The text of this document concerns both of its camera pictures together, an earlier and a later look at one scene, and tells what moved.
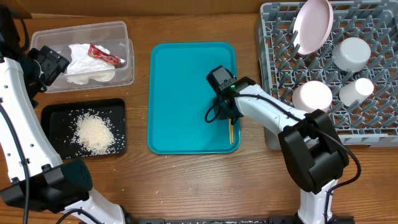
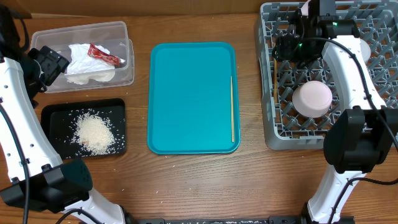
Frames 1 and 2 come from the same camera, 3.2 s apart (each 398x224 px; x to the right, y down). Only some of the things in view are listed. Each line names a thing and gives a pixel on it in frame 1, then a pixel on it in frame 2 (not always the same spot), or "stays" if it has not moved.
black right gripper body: x=225 y=114 -> x=290 y=46
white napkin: x=82 y=68 stays
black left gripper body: x=43 y=70 stays
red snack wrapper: x=94 y=52 stays
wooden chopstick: x=231 y=132 -> x=275 y=81
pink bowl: x=310 y=96 stays
